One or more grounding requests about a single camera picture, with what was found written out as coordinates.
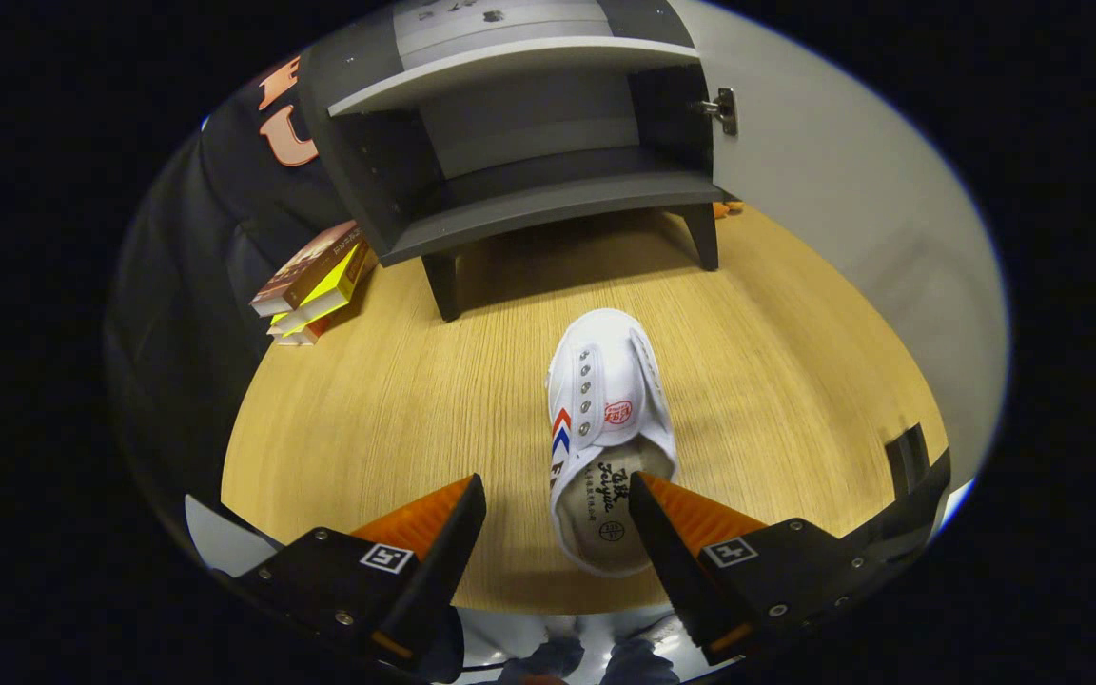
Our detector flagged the white canvas shoe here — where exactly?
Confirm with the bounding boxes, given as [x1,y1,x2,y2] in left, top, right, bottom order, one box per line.
[545,307,679,578]

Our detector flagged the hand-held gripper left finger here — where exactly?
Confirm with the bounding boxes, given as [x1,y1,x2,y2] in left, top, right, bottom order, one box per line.
[229,474,488,667]

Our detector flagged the black backdrop cloth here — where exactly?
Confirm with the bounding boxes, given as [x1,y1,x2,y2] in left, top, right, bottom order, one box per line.
[106,52,359,534]

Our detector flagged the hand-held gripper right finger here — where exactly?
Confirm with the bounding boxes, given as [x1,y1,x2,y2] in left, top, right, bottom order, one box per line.
[628,471,891,667]

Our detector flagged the black metal stand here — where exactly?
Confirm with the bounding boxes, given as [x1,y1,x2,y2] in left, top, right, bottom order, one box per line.
[843,423,951,562]

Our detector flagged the person's leg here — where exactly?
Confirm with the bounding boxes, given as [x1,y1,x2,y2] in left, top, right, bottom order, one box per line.
[602,637,680,685]
[500,636,585,685]

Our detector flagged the dark grey shoe cabinet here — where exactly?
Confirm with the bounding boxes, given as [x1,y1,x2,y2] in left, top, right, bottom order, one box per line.
[299,0,725,323]

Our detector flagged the metal door hinge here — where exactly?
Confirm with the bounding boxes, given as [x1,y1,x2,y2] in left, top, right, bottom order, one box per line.
[697,88,739,137]

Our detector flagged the brown cover book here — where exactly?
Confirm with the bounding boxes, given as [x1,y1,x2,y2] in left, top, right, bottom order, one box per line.
[250,221,368,318]

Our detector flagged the yellow cover book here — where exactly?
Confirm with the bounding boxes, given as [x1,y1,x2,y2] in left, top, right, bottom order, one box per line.
[267,243,373,336]

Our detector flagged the beige shoe cabinet door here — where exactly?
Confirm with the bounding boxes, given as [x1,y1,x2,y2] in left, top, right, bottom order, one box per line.
[672,0,1010,496]

